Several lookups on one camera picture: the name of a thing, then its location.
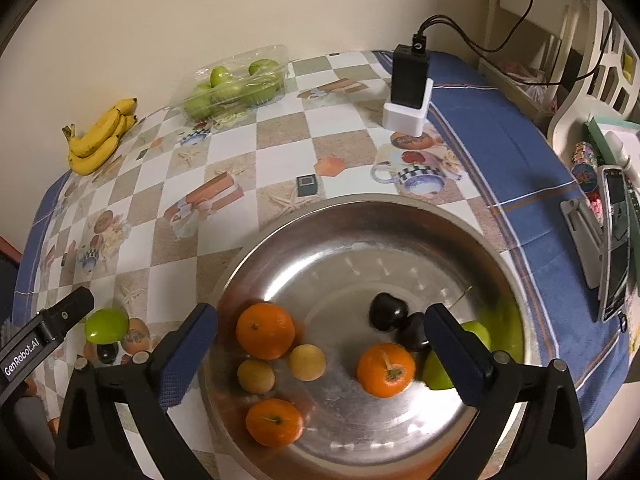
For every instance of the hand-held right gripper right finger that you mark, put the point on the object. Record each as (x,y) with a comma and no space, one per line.
(457,360)

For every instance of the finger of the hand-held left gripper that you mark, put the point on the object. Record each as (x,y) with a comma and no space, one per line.
(70,312)

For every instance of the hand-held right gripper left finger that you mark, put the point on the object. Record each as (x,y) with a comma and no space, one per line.
(187,355)

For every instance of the small green fruit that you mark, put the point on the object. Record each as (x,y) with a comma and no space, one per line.
(435,372)

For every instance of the large green apple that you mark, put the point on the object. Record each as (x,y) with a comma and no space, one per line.
(105,325)

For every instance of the dark purple plum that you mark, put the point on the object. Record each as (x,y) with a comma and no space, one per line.
(412,334)
(386,310)

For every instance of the brown longan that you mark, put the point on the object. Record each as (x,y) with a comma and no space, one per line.
(255,375)
(306,361)

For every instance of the orange mandarin with stem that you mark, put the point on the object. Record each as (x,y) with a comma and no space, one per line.
(386,372)

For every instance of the round metal bowl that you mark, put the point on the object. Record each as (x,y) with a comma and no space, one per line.
(325,280)

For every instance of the reddish chair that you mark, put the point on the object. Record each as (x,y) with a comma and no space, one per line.
(7,255)

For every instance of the yellow banana bunch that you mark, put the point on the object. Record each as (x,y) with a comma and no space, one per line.
(95,145)

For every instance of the grey phone stand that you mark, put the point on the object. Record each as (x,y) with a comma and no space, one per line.
(582,240)

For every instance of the smartphone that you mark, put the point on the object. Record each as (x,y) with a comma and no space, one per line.
(616,245)

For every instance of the colourful printed cup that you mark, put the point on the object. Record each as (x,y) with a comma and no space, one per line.
(585,165)

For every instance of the white dock base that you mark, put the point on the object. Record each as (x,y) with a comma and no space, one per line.
(402,117)

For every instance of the printed checkered tablecloth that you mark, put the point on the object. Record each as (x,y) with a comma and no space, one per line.
(350,125)

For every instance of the white tube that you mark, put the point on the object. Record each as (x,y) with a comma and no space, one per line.
(620,150)

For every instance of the green flat box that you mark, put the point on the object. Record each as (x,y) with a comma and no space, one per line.
(600,132)

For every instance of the clear plastic box green fruit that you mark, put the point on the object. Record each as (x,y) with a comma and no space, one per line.
(235,85)

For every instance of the pile of green jujubes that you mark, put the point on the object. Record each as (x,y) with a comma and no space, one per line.
(220,80)

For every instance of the clear plastic bag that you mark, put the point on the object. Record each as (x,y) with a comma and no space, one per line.
(530,87)

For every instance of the black box device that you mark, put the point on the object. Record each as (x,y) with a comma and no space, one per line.
(410,75)

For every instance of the white cutout chair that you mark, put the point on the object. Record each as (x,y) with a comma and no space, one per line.
(600,45)

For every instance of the white wooden shelf frame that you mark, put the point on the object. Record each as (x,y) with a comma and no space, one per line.
(505,5)

